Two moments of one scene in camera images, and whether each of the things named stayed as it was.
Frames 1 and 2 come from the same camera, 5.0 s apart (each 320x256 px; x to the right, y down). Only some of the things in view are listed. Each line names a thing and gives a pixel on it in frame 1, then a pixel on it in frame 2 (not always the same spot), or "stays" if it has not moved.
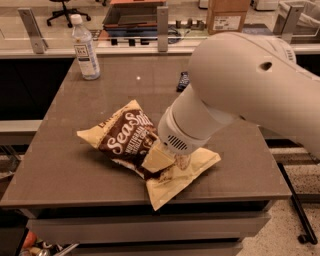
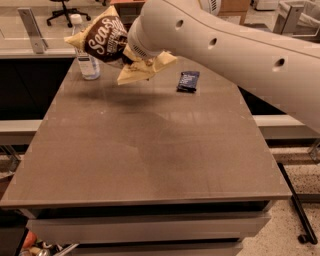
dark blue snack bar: (184, 81) stays
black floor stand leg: (310, 235) stays
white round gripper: (174, 138) to (139, 44)
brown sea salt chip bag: (129, 135) to (105, 37)
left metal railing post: (38, 41) stays
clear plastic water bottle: (85, 51) stays
